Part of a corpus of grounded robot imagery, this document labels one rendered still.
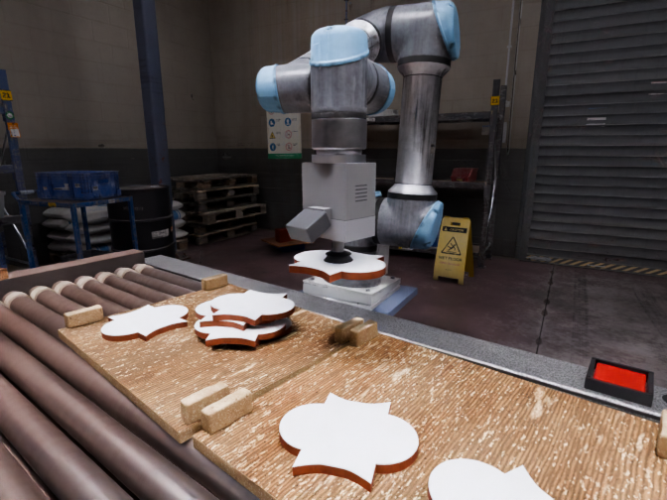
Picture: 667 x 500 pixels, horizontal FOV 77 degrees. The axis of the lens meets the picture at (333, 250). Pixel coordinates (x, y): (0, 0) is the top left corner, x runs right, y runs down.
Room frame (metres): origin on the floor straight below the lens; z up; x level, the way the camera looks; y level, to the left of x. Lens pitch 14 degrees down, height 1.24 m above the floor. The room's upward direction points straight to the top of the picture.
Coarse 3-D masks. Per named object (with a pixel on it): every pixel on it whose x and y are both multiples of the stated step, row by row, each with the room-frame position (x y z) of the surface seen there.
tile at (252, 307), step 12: (216, 300) 0.69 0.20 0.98; (228, 300) 0.69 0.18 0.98; (240, 300) 0.69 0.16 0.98; (252, 300) 0.69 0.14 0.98; (264, 300) 0.69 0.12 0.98; (276, 300) 0.69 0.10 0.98; (288, 300) 0.69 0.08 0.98; (216, 312) 0.63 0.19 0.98; (228, 312) 0.63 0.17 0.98; (240, 312) 0.63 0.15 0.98; (252, 312) 0.63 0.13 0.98; (264, 312) 0.63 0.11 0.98; (276, 312) 0.63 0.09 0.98; (288, 312) 0.64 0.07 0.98; (252, 324) 0.61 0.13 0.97
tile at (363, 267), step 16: (304, 256) 0.61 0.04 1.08; (320, 256) 0.61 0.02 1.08; (352, 256) 0.61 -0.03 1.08; (368, 256) 0.61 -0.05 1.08; (304, 272) 0.56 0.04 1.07; (320, 272) 0.54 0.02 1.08; (336, 272) 0.53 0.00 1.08; (352, 272) 0.53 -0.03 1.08; (368, 272) 0.53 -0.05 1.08; (384, 272) 0.55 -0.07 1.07
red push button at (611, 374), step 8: (600, 368) 0.55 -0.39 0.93; (608, 368) 0.55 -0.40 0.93; (616, 368) 0.55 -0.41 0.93; (600, 376) 0.53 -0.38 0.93; (608, 376) 0.53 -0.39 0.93; (616, 376) 0.53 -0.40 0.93; (624, 376) 0.53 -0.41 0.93; (632, 376) 0.53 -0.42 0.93; (640, 376) 0.53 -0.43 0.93; (616, 384) 0.51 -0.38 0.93; (624, 384) 0.51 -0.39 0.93; (632, 384) 0.51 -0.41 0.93; (640, 384) 0.51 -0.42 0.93
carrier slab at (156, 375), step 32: (224, 288) 0.89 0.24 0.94; (192, 320) 0.71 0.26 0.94; (320, 320) 0.71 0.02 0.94; (96, 352) 0.59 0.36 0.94; (128, 352) 0.59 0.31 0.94; (160, 352) 0.59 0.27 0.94; (192, 352) 0.59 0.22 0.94; (224, 352) 0.59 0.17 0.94; (256, 352) 0.59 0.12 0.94; (288, 352) 0.59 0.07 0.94; (320, 352) 0.59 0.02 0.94; (128, 384) 0.50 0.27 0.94; (160, 384) 0.50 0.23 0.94; (192, 384) 0.50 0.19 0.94; (256, 384) 0.50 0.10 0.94; (160, 416) 0.43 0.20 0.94
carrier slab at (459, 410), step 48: (384, 336) 0.64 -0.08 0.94; (288, 384) 0.50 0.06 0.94; (336, 384) 0.50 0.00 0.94; (384, 384) 0.50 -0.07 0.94; (432, 384) 0.50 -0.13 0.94; (480, 384) 0.50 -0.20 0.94; (528, 384) 0.50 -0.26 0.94; (240, 432) 0.40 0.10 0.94; (432, 432) 0.40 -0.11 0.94; (480, 432) 0.40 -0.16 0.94; (528, 432) 0.40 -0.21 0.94; (576, 432) 0.40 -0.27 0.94; (624, 432) 0.40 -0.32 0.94; (240, 480) 0.34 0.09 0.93; (288, 480) 0.33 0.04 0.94; (336, 480) 0.33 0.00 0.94; (384, 480) 0.33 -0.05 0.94; (576, 480) 0.33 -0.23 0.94; (624, 480) 0.33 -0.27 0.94
